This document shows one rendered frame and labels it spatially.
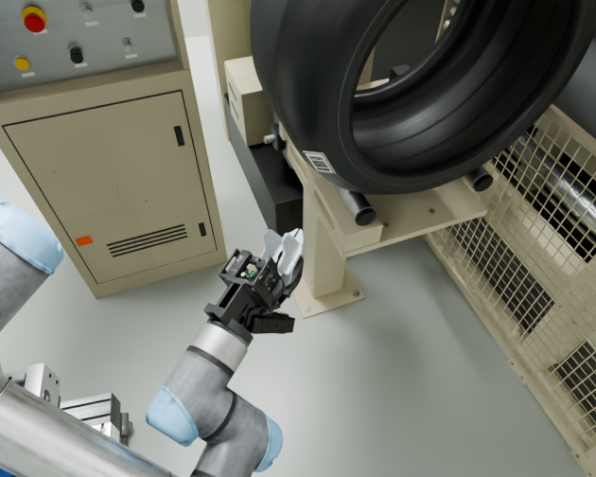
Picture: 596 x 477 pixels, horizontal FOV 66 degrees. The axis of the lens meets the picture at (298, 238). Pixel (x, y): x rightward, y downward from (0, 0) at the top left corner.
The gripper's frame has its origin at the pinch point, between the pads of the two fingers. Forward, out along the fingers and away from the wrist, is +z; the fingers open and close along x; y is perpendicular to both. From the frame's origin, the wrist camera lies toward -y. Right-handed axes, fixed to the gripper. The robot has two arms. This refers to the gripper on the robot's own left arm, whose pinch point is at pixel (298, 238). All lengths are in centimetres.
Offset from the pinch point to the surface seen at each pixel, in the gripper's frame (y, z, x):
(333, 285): -89, 40, 46
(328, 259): -71, 40, 41
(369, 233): -18.0, 16.6, -0.8
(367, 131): -11.2, 40.7, 8.6
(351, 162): 3.9, 14.9, -4.4
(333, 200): -13.7, 20.6, 8.5
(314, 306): -91, 30, 50
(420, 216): -26.6, 30.0, -5.5
